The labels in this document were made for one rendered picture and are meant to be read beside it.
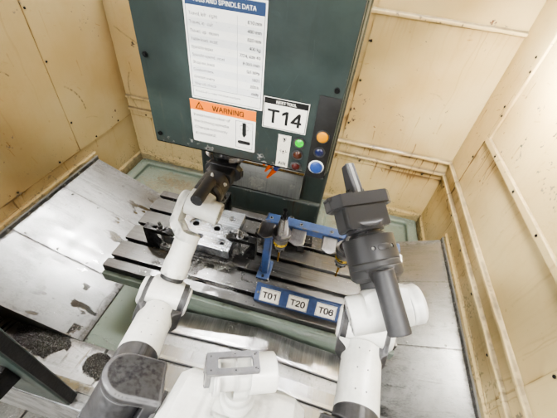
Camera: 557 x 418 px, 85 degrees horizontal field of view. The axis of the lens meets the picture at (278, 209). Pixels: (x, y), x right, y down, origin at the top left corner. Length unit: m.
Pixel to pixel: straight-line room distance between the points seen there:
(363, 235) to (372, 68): 1.27
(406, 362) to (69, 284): 1.49
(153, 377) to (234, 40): 0.66
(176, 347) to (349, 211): 1.03
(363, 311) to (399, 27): 1.37
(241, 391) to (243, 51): 0.62
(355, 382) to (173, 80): 0.74
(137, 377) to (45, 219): 1.30
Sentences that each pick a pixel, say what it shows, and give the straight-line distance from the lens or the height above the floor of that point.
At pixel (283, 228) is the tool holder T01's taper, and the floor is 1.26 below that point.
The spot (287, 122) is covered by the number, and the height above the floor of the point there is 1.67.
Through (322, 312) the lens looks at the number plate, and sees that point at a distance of 1.23.
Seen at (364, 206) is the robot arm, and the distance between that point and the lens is 0.54.
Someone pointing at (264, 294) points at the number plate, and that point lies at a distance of 1.22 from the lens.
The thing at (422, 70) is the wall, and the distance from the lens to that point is 1.73.
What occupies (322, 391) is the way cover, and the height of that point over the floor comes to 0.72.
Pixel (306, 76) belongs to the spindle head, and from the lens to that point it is 0.64.
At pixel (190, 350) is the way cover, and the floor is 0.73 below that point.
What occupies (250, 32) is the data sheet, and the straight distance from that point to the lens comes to 0.65.
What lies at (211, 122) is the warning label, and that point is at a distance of 0.75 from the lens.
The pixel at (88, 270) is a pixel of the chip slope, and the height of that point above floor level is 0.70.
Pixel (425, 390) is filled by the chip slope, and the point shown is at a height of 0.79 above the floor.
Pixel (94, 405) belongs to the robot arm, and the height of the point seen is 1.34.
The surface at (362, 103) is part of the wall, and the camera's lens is 1.77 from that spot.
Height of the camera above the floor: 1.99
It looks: 43 degrees down
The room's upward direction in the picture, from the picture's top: 7 degrees clockwise
